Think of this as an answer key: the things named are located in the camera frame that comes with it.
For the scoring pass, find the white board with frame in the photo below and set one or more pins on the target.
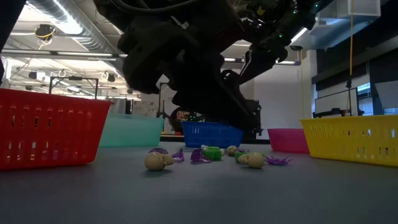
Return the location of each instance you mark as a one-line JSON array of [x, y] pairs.
[[335, 102]]

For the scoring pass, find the green toy block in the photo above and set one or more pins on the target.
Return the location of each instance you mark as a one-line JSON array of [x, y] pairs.
[[212, 154]]

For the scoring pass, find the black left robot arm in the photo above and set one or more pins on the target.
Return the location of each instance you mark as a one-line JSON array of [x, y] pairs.
[[6, 31]]

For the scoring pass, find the person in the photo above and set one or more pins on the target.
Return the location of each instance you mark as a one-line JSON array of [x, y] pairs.
[[183, 115]]

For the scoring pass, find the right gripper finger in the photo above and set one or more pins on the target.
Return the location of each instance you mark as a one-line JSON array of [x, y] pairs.
[[248, 67], [263, 62]]

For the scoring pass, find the red plastic basket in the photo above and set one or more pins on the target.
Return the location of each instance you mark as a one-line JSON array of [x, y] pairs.
[[46, 130]]

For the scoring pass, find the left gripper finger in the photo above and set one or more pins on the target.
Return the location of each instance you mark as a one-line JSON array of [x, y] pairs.
[[236, 109], [199, 105]]

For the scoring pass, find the purple plastic witch hat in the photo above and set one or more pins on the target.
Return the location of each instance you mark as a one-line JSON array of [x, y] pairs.
[[158, 151], [198, 156], [178, 156]]

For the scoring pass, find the black background machine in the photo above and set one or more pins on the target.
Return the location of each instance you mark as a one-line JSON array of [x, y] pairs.
[[256, 118]]

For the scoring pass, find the teal translucent plastic bin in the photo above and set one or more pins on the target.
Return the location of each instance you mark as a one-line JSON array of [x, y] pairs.
[[130, 130]]

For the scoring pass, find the blue plastic basket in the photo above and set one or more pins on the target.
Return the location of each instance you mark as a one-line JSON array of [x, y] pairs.
[[211, 137]]

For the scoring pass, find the purple plastic spider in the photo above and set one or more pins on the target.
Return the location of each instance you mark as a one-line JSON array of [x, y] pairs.
[[243, 150], [276, 161]]

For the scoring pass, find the beige plastic skull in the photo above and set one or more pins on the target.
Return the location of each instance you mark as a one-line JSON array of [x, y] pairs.
[[255, 160], [155, 161], [231, 150]]

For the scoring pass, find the yellow plastic basket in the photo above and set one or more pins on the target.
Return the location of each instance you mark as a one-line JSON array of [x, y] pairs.
[[351, 140]]

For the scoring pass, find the pink plastic bowl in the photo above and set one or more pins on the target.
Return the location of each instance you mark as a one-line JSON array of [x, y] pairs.
[[287, 141]]

